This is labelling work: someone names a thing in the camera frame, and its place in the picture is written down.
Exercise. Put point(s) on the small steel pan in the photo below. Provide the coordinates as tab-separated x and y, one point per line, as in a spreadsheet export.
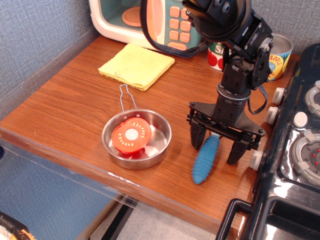
157	147

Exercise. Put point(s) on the white stove knob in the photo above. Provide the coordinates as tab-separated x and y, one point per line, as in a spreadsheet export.
271	115
278	95
256	159

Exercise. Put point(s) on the orange microwave plate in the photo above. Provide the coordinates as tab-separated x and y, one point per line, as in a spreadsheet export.
131	17

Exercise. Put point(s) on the white stove knob middle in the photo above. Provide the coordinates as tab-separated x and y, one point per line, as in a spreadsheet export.
271	115

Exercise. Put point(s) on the red toy tomato slice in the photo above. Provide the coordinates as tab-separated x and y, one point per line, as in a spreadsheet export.
131	135

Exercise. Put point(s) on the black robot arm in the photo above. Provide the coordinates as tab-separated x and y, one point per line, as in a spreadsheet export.
247	42

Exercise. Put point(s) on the black toy stove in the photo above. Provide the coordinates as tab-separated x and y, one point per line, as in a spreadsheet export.
286	193

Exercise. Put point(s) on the yellow folded towel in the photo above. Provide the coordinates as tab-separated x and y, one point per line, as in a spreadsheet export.
136	66

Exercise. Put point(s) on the toy microwave teal and cream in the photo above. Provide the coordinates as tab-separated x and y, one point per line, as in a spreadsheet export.
165	25

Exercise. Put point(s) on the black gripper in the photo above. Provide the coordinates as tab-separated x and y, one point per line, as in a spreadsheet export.
228	119

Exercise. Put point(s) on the white stove knob upper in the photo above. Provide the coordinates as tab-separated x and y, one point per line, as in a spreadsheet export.
278	95

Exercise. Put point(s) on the white stove knob lower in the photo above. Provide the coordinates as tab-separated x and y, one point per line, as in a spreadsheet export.
256	159

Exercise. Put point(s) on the blue handled metal fork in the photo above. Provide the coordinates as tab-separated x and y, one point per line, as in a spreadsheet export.
205	158

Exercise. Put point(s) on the tomato sauce can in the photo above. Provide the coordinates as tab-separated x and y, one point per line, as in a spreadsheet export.
215	56

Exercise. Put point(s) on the pineapple slices can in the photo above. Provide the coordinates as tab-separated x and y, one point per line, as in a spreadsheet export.
279	56

